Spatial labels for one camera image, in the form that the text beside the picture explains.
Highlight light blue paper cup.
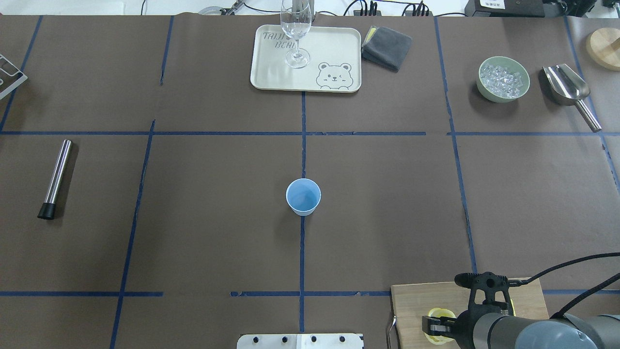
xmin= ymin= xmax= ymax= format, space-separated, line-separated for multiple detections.
xmin=285 ymin=178 xmax=322 ymax=217

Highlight wooden cutting board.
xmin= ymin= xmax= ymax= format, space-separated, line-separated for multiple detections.
xmin=390 ymin=278 xmax=550 ymax=349

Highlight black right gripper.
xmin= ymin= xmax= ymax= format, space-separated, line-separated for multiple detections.
xmin=421 ymin=272 xmax=516 ymax=345

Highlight white cup rack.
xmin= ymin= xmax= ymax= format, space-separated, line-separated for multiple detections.
xmin=0 ymin=54 xmax=28 ymax=99

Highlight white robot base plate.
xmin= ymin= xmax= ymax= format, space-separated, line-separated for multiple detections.
xmin=236 ymin=333 xmax=365 ymax=349

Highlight clear wine glass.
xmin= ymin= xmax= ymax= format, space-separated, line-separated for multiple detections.
xmin=280 ymin=0 xmax=312 ymax=69

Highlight yellow lemon slice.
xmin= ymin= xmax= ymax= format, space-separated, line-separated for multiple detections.
xmin=428 ymin=307 xmax=457 ymax=345

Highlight wooden cup tree stand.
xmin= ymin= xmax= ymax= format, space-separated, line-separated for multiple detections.
xmin=586 ymin=27 xmax=620 ymax=72

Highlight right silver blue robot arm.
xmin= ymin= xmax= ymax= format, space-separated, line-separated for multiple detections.
xmin=421 ymin=252 xmax=620 ymax=349

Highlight steel ice scoop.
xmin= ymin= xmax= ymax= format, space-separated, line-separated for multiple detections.
xmin=542 ymin=63 xmax=602 ymax=133

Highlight cream bear tray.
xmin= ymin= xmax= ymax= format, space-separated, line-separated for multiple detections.
xmin=249 ymin=25 xmax=362 ymax=93

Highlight black computer box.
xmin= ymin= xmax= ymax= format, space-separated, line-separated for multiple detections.
xmin=464 ymin=0 xmax=596 ymax=18

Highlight grey folded cloth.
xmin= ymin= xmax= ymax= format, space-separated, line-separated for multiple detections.
xmin=361 ymin=26 xmax=413 ymax=72

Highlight green bowl of ice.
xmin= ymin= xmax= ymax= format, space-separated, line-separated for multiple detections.
xmin=476 ymin=57 xmax=530 ymax=102

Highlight steel muddler black tip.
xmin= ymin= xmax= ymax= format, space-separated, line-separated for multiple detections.
xmin=37 ymin=139 xmax=73 ymax=220

